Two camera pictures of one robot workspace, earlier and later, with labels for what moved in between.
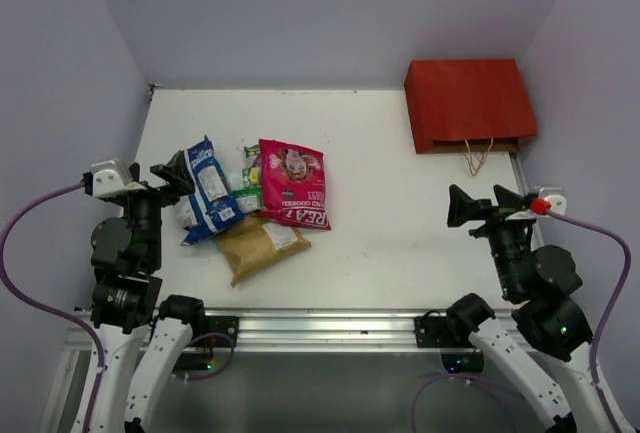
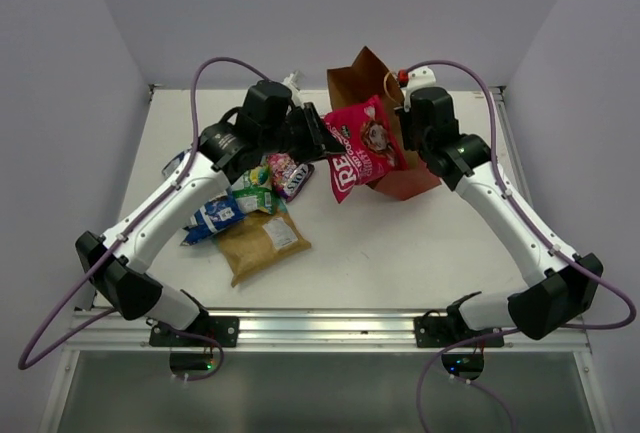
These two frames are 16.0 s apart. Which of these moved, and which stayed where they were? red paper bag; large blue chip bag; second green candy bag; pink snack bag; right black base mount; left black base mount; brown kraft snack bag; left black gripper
Moved: left black gripper; red paper bag; pink snack bag
Stayed: brown kraft snack bag; right black base mount; large blue chip bag; second green candy bag; left black base mount
